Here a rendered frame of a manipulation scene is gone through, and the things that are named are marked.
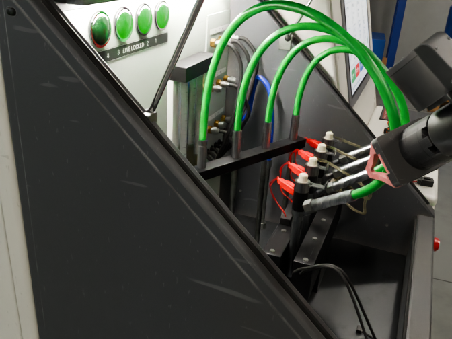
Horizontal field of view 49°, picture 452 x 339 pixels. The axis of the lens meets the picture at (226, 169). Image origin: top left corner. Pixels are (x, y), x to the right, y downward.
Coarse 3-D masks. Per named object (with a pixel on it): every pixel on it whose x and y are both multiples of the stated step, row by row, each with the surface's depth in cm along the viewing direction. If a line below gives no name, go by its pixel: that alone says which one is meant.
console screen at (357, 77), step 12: (348, 0) 129; (360, 0) 147; (348, 12) 129; (360, 12) 147; (348, 24) 129; (360, 24) 146; (360, 36) 146; (348, 60) 128; (348, 72) 128; (360, 72) 145; (348, 84) 128; (360, 84) 145; (348, 96) 129
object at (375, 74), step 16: (272, 0) 73; (240, 16) 78; (320, 16) 68; (224, 32) 82; (336, 32) 67; (224, 48) 83; (352, 48) 66; (368, 64) 65; (208, 80) 87; (384, 80) 64; (208, 96) 89; (384, 96) 64; (208, 112) 91; (352, 192) 72; (368, 192) 70
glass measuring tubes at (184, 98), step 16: (176, 64) 92; (192, 64) 92; (208, 64) 99; (176, 80) 91; (192, 80) 96; (176, 96) 95; (192, 96) 97; (176, 112) 96; (192, 112) 99; (176, 128) 98; (192, 128) 100; (176, 144) 99; (192, 144) 102; (192, 160) 103
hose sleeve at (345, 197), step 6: (342, 192) 73; (348, 192) 72; (318, 198) 77; (324, 198) 76; (330, 198) 75; (336, 198) 74; (342, 198) 73; (348, 198) 72; (312, 204) 78; (318, 204) 77; (324, 204) 76; (330, 204) 75; (336, 204) 75
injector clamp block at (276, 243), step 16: (336, 192) 116; (336, 208) 109; (320, 224) 102; (336, 224) 116; (272, 240) 96; (288, 240) 96; (304, 240) 97; (320, 240) 97; (272, 256) 92; (304, 256) 92; (320, 256) 97; (304, 272) 90; (320, 272) 103; (304, 288) 92
